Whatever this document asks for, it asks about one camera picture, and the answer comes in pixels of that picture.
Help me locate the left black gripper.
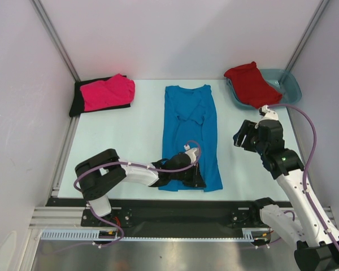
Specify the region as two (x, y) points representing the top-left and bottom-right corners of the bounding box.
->
(169, 162), (206, 188)

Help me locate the blue t shirt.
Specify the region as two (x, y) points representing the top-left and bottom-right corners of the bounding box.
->
(162, 85), (223, 192)

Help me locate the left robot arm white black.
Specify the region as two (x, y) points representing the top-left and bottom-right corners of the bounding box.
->
(73, 146), (206, 226)

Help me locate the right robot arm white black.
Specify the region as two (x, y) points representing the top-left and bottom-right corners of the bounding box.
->
(233, 119), (339, 270)

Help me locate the red t shirt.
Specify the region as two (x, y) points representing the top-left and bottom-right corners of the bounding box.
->
(224, 62), (283, 109)

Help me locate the teal plastic basin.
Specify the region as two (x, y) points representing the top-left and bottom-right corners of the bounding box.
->
(225, 69), (302, 110)

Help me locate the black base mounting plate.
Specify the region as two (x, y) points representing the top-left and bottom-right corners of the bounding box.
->
(46, 198), (270, 239)

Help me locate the pink folded t shirt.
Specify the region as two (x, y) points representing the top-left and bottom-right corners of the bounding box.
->
(80, 74), (136, 112)

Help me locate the black folded t shirt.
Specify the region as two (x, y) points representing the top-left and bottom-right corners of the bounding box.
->
(69, 77), (130, 117)

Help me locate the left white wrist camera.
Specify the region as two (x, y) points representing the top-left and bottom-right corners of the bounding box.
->
(184, 144), (202, 164)

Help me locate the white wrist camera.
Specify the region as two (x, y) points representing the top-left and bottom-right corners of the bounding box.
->
(184, 144), (202, 164)
(259, 105), (279, 121)

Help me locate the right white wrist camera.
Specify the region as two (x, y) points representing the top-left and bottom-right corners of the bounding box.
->
(259, 105), (279, 121)

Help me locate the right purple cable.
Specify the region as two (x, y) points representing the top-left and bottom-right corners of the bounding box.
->
(254, 103), (339, 263)

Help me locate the purple cable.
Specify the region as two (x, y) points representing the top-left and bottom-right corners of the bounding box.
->
(254, 103), (339, 263)
(73, 140), (202, 250)

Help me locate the white slotted cable duct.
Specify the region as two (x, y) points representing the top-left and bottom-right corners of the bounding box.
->
(41, 228), (271, 242)

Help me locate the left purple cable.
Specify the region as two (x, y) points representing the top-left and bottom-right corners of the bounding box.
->
(73, 140), (202, 250)

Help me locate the right aluminium corner post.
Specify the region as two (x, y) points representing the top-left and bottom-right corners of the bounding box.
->
(285, 0), (331, 72)

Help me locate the aluminium corner post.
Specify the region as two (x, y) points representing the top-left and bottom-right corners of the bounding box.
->
(285, 0), (331, 72)
(30, 0), (80, 82)

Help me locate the left aluminium corner post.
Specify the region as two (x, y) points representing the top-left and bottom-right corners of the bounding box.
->
(30, 0), (80, 82)

